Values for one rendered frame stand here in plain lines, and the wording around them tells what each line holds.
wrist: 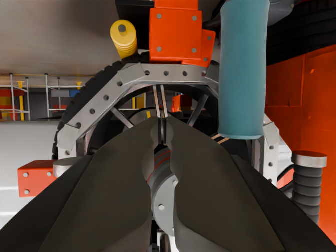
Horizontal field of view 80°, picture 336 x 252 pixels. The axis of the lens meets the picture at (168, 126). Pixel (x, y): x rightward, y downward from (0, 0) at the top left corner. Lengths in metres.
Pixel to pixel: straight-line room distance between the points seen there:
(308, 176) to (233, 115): 0.15
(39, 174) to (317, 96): 0.73
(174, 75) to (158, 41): 0.08
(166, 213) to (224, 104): 0.23
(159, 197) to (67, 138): 0.26
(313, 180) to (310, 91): 0.39
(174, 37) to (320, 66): 0.41
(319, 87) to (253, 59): 0.32
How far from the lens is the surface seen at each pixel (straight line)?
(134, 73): 0.48
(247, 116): 0.40
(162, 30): 0.50
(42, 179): 0.55
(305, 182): 0.37
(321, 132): 0.69
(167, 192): 0.36
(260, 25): 0.43
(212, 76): 0.51
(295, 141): 0.79
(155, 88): 0.58
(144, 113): 1.03
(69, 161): 0.30
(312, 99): 0.70
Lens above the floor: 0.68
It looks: 5 degrees up
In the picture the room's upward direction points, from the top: 180 degrees clockwise
